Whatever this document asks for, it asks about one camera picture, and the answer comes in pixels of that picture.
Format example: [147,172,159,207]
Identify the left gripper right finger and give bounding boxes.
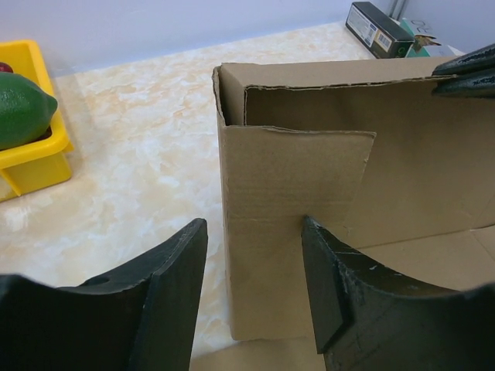
[301,216,494,370]

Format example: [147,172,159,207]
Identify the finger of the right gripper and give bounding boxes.
[433,73,494,99]
[432,44,495,76]

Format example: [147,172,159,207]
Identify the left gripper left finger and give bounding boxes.
[1,218,208,370]

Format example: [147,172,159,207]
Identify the brown cardboard box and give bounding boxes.
[191,58,494,370]

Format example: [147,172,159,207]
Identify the white silver carton box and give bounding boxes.
[400,18,463,58]

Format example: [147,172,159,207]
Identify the black carton box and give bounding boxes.
[345,2,415,59]

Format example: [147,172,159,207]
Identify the green lemon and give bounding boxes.
[1,72,58,150]

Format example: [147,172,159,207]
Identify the yellow plastic tray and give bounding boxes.
[1,39,73,201]

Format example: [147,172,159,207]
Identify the red apple front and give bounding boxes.
[0,62,13,73]

